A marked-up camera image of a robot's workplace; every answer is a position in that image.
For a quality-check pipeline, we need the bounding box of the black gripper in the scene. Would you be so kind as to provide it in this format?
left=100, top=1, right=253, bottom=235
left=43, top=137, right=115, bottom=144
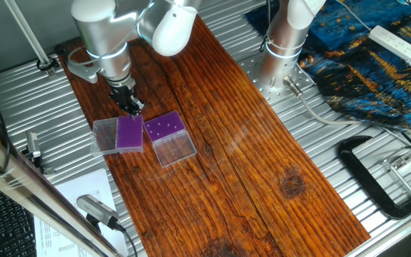
left=108, top=80, right=145, bottom=116

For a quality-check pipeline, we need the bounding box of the purple pipette tip rack box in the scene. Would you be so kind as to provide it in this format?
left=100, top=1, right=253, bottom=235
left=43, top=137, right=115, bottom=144
left=90, top=114, right=145, bottom=156
left=143, top=110, right=198, bottom=169

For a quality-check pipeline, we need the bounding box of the white printed paper sheet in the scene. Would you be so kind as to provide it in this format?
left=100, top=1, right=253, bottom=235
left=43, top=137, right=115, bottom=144
left=34, top=168, right=130, bottom=257

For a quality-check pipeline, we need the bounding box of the brown wooden board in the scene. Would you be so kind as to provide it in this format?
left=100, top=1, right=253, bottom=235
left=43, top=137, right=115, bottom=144
left=55, top=14, right=372, bottom=257

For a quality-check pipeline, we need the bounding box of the thin aluminium rod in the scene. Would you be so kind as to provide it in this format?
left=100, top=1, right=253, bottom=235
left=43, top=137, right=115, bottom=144
left=4, top=0, right=59, bottom=79

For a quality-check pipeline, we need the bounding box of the black keyboard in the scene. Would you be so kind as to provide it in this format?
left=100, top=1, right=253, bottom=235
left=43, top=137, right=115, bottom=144
left=0, top=176, right=38, bottom=257

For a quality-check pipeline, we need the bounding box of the blue yellow patterned cloth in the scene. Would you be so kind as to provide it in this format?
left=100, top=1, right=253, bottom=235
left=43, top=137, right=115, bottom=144
left=244, top=0, right=411, bottom=133

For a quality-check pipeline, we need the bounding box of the black C-clamp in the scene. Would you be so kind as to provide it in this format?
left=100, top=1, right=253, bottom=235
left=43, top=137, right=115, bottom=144
left=338, top=135, right=411, bottom=221

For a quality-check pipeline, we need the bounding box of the white power strip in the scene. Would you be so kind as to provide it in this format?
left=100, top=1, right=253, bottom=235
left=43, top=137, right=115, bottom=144
left=368, top=24, right=411, bottom=66

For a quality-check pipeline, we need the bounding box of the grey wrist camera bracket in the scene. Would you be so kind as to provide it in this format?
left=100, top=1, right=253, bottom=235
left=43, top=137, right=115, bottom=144
left=66, top=53, right=101, bottom=85

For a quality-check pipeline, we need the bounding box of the small silver black clamp mount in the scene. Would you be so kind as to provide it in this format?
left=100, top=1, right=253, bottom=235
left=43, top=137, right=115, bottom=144
left=25, top=131, right=55, bottom=176

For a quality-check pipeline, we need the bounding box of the silver depth camera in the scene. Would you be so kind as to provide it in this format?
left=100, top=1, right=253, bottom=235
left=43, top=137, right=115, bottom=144
left=76, top=194, right=121, bottom=231

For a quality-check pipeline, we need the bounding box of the black cable of silver camera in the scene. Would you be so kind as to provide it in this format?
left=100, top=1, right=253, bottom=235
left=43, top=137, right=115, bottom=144
left=114, top=223, right=138, bottom=257

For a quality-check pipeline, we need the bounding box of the shiny metal frame bar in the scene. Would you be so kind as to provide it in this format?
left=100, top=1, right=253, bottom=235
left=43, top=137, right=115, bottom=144
left=0, top=110, right=123, bottom=257

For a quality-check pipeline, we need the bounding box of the grey cable with metal connector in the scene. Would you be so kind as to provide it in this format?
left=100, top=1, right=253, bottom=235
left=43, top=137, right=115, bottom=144
left=283, top=76, right=411, bottom=147

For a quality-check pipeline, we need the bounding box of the white power cord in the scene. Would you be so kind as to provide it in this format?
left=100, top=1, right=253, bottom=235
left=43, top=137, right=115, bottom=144
left=335, top=0, right=372, bottom=32

